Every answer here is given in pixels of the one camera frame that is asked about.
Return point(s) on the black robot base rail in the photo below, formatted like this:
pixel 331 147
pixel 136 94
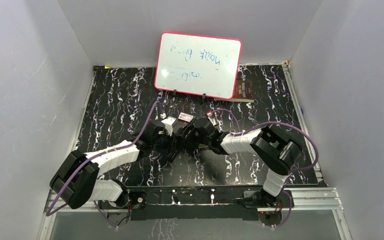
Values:
pixel 246 202

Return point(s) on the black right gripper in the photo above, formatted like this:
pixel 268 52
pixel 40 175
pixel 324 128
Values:
pixel 189 142

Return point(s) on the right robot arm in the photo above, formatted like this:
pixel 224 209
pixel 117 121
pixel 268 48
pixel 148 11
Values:
pixel 277 149

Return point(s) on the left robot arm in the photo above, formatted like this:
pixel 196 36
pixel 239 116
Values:
pixel 77 180

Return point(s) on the pink framed whiteboard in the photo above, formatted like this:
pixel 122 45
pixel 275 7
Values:
pixel 198 65

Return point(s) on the red white staple box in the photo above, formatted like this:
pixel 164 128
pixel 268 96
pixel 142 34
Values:
pixel 185 117

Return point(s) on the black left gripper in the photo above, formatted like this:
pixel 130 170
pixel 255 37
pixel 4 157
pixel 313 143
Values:
pixel 167 150

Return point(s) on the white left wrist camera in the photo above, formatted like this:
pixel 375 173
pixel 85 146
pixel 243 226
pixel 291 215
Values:
pixel 169 124

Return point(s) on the brown Three Days book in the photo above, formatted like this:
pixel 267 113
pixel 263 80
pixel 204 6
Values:
pixel 243 92

